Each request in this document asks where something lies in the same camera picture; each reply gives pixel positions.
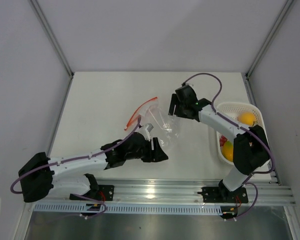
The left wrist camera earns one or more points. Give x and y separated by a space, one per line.
145 131

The slotted white cable duct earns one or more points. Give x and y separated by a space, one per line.
124 208

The clear zip top bag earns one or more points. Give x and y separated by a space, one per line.
166 127

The yellow green mango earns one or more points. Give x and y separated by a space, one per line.
228 151

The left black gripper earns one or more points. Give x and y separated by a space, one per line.
157 155

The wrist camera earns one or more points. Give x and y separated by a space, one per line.
187 83
145 131

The right aluminium frame post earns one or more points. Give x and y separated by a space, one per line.
273 31

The left aluminium frame post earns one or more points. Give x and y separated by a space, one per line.
42 19

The orange fruit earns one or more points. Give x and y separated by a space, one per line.
247 118

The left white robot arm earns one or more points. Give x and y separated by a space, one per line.
72 177

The aluminium mounting rail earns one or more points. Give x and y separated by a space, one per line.
185 192

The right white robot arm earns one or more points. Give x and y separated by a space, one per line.
209 116

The red grape bunch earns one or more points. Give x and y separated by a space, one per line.
222 140

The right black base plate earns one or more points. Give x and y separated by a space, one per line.
214 194

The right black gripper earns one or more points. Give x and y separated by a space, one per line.
175 101

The white perforated plastic basket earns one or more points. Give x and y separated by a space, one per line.
250 143

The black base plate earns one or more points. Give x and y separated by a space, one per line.
214 194
101 193

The aluminium frame post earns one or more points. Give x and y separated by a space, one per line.
273 31
42 19

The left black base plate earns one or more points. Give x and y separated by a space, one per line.
101 193

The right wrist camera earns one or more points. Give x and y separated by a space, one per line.
187 83

